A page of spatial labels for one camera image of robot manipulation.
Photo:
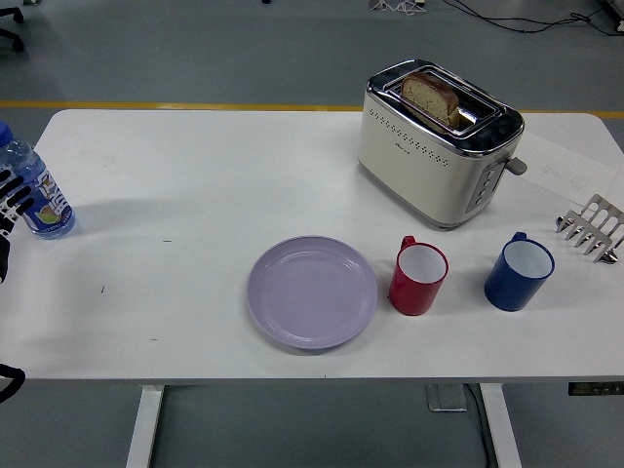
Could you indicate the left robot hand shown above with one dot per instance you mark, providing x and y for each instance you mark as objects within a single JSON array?
[{"x": 12, "y": 195}]

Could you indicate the lilac round plate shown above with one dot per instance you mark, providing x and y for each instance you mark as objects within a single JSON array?
[{"x": 312, "y": 292}]

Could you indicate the grey floor socket plate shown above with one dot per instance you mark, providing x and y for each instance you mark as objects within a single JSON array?
[{"x": 444, "y": 397}]

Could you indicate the clear water bottle blue label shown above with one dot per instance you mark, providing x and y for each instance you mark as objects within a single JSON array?
[{"x": 29, "y": 170}]

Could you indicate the black office chair base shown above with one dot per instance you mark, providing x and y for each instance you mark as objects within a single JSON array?
[{"x": 12, "y": 36}]

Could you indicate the white table leg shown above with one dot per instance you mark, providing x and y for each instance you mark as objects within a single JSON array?
[
  {"x": 144, "y": 429},
  {"x": 502, "y": 429}
]

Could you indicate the cream and chrome toaster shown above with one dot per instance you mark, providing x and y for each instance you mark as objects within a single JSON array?
[{"x": 414, "y": 166}]

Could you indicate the red enamel mug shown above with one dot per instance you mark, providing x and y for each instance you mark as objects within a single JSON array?
[{"x": 412, "y": 295}]

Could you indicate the white metal stand foot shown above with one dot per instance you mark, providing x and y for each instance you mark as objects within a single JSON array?
[{"x": 390, "y": 4}]

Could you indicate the brown bread slice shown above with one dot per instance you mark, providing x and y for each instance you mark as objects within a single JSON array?
[{"x": 431, "y": 95}]

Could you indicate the blue enamel mug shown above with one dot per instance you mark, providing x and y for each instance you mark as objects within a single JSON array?
[{"x": 507, "y": 290}]

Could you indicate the white paper sheet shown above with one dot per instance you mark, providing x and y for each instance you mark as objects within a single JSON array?
[{"x": 565, "y": 168}]

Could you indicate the silver metal toast rack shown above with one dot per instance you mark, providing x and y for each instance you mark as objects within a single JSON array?
[{"x": 597, "y": 222}]

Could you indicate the black table control panel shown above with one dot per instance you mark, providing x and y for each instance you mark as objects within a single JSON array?
[{"x": 595, "y": 389}]

